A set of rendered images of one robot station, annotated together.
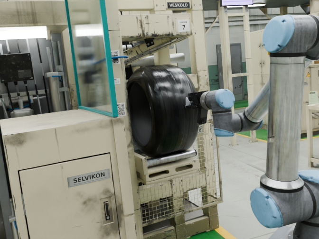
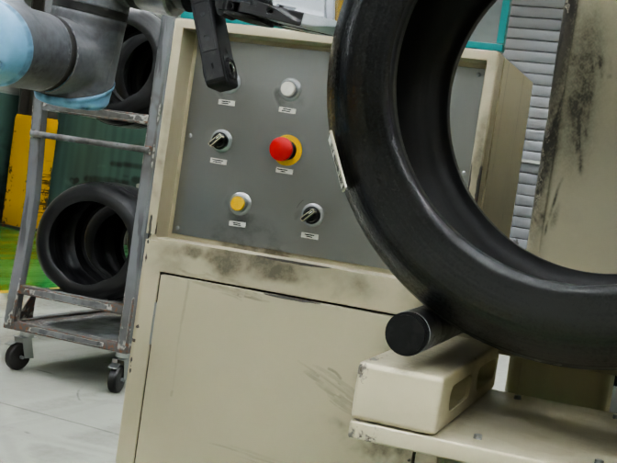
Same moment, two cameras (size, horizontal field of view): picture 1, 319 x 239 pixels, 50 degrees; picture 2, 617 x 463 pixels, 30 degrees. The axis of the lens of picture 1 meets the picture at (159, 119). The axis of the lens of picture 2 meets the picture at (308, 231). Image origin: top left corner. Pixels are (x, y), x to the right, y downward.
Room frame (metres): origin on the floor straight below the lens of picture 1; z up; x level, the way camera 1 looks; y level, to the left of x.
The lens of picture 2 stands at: (2.75, -1.10, 1.05)
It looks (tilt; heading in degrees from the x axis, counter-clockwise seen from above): 3 degrees down; 133
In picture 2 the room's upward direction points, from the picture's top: 8 degrees clockwise
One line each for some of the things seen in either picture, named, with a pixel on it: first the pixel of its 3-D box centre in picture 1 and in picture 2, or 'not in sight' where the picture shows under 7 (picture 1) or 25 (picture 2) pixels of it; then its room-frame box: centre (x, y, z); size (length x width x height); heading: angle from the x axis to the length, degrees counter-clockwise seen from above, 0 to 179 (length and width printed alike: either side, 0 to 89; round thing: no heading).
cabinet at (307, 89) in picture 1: (307, 99); not in sight; (6.23, -2.73, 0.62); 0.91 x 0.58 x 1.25; 109
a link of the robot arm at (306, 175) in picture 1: (315, 194); not in sight; (1.26, -0.57, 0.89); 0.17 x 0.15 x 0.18; 110
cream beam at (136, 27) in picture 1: (145, 28); not in sight; (2.42, 0.04, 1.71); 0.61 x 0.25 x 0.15; 115
